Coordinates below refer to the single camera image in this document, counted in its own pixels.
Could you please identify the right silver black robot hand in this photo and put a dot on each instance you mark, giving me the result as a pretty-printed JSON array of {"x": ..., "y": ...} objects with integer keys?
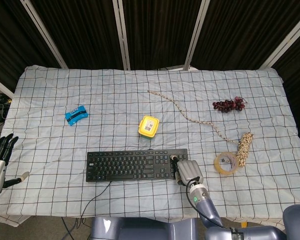
[{"x": 187, "y": 170}]

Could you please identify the black computer keyboard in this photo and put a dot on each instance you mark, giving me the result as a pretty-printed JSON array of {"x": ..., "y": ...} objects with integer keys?
[{"x": 135, "y": 165}]

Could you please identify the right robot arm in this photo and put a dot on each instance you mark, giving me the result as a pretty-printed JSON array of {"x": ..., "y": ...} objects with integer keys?
[{"x": 227, "y": 217}]

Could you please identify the clear adhesive tape roll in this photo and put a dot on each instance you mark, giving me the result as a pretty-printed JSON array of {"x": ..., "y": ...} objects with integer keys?
[{"x": 226, "y": 163}]

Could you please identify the yellow lidded plastic box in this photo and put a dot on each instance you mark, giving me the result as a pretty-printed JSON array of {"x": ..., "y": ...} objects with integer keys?
[{"x": 148, "y": 126}]

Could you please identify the blue checked tablecloth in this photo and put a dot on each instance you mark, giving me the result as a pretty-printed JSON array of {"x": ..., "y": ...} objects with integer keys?
[{"x": 150, "y": 112}]

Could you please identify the grey robot torso base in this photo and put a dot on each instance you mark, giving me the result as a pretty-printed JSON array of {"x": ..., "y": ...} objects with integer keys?
[{"x": 142, "y": 228}]

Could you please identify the dark red grape bunch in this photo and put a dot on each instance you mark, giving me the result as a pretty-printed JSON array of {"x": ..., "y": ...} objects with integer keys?
[{"x": 227, "y": 104}]

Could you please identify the blue snack packet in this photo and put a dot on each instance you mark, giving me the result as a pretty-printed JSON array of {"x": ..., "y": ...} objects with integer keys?
[{"x": 76, "y": 115}]

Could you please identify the white screen frame post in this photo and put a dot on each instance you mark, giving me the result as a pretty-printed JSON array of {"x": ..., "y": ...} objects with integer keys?
[
  {"x": 1, "y": 86},
  {"x": 196, "y": 35},
  {"x": 121, "y": 35},
  {"x": 43, "y": 33},
  {"x": 285, "y": 40}
]

